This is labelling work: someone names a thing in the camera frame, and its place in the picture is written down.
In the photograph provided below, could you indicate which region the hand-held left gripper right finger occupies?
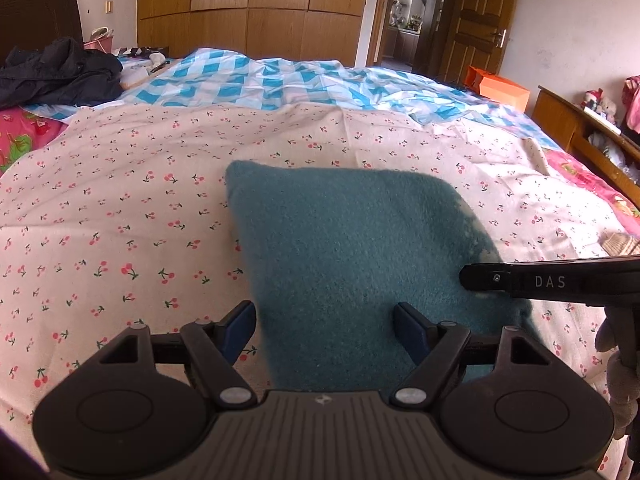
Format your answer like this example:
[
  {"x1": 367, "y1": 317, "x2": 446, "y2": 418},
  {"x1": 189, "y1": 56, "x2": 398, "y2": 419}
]
[{"x1": 390, "y1": 302, "x2": 556, "y2": 408}]

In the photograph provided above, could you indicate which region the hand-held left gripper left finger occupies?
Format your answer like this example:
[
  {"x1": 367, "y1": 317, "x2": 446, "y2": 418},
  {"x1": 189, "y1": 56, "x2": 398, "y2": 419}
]
[{"x1": 97, "y1": 300, "x2": 258, "y2": 408}]

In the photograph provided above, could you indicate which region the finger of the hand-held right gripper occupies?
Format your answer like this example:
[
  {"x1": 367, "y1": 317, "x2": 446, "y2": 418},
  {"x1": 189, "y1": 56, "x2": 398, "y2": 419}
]
[{"x1": 460, "y1": 261, "x2": 521, "y2": 294}]

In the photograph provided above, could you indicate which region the blue sweater with white flowers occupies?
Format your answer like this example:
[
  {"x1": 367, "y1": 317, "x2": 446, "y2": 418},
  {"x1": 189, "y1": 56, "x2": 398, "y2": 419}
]
[{"x1": 225, "y1": 160, "x2": 545, "y2": 392}]

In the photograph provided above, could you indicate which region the person's right hand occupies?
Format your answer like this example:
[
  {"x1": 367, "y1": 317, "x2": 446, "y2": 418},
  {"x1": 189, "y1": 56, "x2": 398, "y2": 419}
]
[{"x1": 595, "y1": 316, "x2": 635, "y2": 442}]

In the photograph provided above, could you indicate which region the tan woven cloth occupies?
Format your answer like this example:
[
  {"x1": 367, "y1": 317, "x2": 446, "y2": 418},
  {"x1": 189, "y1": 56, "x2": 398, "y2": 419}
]
[{"x1": 601, "y1": 232, "x2": 640, "y2": 259}]

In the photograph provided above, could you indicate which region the wooden side cabinet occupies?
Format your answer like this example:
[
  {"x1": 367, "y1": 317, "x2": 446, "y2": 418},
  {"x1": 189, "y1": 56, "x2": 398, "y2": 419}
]
[{"x1": 532, "y1": 85, "x2": 640, "y2": 207}]

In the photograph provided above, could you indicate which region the cherry print bed sheet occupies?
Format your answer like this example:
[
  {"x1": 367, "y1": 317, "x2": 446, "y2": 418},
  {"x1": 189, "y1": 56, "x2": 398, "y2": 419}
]
[{"x1": 0, "y1": 102, "x2": 640, "y2": 480}]

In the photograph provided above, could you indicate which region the plush toy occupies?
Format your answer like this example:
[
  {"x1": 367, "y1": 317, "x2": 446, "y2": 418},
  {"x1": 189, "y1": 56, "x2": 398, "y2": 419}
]
[{"x1": 582, "y1": 89, "x2": 622, "y2": 124}]

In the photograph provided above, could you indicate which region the orange box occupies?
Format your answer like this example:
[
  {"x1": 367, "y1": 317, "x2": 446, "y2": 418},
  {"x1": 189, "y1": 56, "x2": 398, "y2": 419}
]
[{"x1": 464, "y1": 66, "x2": 531, "y2": 114}]

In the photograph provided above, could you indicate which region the blue white checkered blanket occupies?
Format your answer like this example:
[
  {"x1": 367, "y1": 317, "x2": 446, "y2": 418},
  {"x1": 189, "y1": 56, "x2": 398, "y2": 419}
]
[{"x1": 25, "y1": 47, "x2": 563, "y2": 153}]

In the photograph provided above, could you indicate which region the wooden door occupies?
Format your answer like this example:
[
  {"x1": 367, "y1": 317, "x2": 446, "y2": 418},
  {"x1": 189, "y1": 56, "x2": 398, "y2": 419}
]
[{"x1": 440, "y1": 0, "x2": 524, "y2": 80}]

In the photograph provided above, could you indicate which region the pink cartoon print sheet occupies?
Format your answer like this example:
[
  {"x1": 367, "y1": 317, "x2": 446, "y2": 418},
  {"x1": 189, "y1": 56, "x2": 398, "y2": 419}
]
[{"x1": 0, "y1": 109, "x2": 640, "y2": 241}]

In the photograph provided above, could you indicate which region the dark navy jacket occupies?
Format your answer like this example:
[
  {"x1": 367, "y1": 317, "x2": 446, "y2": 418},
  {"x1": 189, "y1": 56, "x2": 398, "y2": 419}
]
[{"x1": 0, "y1": 37, "x2": 124, "y2": 109}]

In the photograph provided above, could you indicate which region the pink bag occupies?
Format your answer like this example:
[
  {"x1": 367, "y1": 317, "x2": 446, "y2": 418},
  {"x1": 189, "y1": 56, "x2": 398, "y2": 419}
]
[{"x1": 82, "y1": 27, "x2": 116, "y2": 54}]

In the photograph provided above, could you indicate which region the wooden wardrobe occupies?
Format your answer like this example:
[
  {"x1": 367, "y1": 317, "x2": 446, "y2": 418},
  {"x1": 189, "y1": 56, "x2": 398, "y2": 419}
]
[{"x1": 137, "y1": 0, "x2": 372, "y2": 68}]

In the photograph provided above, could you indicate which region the dark wooden headboard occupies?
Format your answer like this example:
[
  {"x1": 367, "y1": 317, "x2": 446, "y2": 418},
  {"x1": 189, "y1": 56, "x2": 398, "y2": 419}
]
[{"x1": 0, "y1": 0, "x2": 84, "y2": 68}]

